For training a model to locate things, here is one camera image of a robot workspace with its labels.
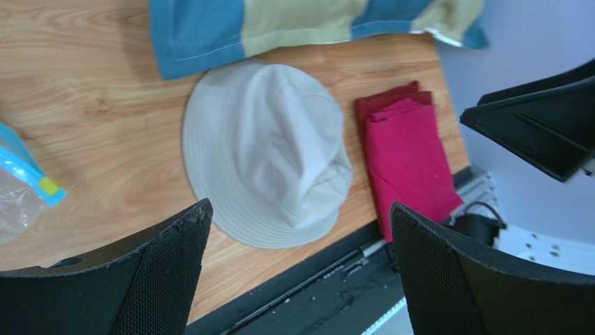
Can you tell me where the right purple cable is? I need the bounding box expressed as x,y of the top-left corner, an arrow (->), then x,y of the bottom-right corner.
462,200 -> 505,224

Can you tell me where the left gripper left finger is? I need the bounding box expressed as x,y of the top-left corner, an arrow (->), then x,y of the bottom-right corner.
1,199 -> 213,334

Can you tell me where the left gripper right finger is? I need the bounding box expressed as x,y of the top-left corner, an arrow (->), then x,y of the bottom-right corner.
390,202 -> 594,334

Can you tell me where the red folded cloth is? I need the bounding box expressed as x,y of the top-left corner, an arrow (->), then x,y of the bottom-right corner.
354,81 -> 463,242

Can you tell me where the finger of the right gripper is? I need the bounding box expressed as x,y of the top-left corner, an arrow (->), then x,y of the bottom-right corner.
460,60 -> 594,182

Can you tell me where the beige bucket hat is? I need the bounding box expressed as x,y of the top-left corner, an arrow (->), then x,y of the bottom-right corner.
182,59 -> 353,249

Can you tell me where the plaid pillow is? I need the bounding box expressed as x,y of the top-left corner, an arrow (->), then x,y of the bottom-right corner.
148,0 -> 489,80

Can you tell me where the clear zip top bag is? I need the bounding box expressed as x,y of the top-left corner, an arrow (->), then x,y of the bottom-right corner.
1,124 -> 67,244

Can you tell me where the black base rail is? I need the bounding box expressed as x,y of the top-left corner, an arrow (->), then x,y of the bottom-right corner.
186,167 -> 494,335

